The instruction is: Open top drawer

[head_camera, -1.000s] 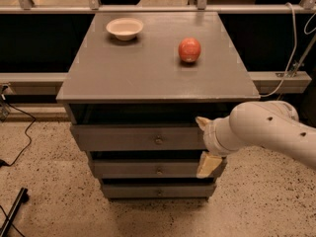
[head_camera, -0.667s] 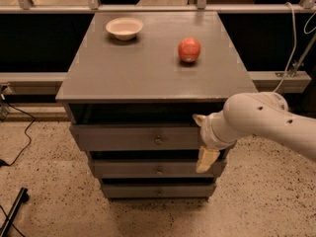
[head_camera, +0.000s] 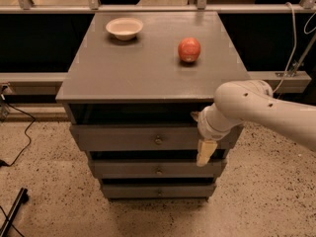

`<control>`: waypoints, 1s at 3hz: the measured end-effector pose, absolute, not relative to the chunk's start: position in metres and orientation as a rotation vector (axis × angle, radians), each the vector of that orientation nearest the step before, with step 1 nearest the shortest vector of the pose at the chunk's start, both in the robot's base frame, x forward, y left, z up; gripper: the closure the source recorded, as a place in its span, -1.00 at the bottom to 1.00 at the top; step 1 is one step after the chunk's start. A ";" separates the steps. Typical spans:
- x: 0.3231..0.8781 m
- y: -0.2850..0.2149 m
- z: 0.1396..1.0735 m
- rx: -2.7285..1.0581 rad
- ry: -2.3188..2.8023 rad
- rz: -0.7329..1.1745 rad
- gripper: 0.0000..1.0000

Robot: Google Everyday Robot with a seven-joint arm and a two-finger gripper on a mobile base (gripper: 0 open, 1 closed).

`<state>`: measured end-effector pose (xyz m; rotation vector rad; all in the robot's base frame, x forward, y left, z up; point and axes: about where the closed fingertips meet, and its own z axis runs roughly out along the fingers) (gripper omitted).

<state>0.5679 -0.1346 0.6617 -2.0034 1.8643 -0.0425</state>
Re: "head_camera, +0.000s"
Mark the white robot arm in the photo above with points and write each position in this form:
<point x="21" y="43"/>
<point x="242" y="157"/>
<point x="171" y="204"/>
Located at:
<point x="252" y="100"/>

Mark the grey drawer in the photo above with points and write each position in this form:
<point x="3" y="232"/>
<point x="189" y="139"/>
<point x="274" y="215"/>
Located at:
<point x="186" y="191"/>
<point x="135" y="137"/>
<point x="155" y="169"/>

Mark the grey middle drawer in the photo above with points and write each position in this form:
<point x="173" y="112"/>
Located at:
<point x="155" y="169"/>

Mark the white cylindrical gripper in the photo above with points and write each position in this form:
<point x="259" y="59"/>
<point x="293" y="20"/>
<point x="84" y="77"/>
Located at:
<point x="206" y="129"/>

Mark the white ceramic bowl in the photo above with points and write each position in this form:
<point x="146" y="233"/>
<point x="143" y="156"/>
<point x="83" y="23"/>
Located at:
<point x="124" y="28"/>

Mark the grey bottom drawer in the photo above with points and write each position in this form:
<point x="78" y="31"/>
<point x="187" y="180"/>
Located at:
<point x="186" y="191"/>

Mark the grey top drawer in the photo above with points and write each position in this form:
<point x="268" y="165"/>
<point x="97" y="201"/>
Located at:
<point x="135" y="137"/>

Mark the red apple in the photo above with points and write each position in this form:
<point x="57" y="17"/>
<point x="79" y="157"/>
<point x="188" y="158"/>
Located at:
<point x="189" y="50"/>

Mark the black stand leg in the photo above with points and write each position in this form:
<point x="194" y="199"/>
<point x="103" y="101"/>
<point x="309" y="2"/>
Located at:
<point x="21" y="198"/>

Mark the grey wooden drawer cabinet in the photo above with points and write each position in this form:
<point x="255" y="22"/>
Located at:
<point x="143" y="81"/>

